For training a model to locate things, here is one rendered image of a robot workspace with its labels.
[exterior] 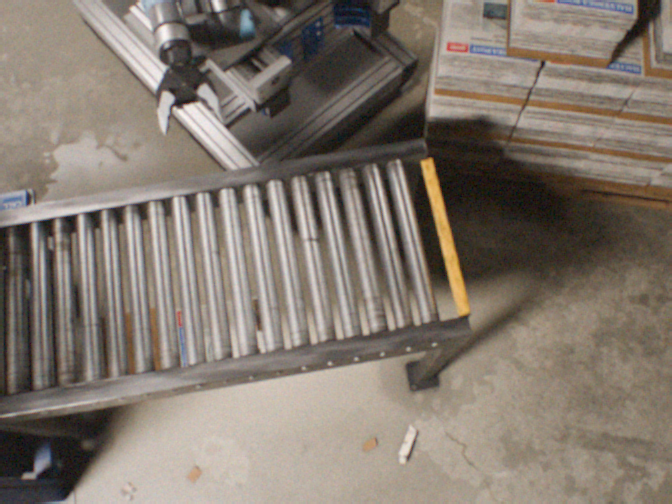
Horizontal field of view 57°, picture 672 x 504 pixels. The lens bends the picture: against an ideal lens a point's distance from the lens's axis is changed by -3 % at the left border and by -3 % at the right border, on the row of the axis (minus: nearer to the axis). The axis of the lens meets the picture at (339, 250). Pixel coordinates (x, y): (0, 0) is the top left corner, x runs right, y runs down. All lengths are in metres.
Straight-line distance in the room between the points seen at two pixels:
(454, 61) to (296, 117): 0.78
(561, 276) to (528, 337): 0.28
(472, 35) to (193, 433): 1.62
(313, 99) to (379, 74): 0.27
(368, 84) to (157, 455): 1.58
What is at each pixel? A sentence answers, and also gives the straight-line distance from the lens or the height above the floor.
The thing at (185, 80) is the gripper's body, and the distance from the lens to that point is 1.36.
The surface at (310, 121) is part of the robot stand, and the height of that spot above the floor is 0.23.
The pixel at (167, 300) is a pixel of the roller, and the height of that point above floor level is 0.80.
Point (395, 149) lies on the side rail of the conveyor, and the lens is 1.75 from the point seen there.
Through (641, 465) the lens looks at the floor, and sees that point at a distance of 2.57.
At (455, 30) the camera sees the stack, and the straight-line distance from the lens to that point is 1.95.
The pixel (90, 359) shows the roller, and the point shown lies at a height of 0.80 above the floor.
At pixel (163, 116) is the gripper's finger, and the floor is 1.25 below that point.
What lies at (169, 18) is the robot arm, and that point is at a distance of 1.46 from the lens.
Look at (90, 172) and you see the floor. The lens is 2.81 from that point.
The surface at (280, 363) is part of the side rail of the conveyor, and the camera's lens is 1.57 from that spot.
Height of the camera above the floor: 2.34
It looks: 71 degrees down
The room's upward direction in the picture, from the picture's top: 2 degrees counter-clockwise
